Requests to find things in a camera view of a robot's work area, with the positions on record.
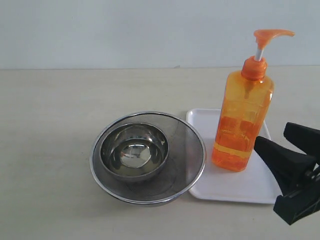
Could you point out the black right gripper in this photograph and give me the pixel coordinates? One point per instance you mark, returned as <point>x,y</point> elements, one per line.
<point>297,174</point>

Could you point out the orange pump soap bottle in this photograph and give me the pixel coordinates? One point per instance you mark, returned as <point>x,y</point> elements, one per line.
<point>247,97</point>

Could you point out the small stainless steel bowl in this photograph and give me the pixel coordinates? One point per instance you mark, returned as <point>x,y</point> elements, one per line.
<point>134,152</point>

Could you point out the white rectangular plastic tray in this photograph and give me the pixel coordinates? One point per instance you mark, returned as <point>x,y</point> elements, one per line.
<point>255,184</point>

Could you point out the steel mesh strainer basket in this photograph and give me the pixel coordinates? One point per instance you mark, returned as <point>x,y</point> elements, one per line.
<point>184,166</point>

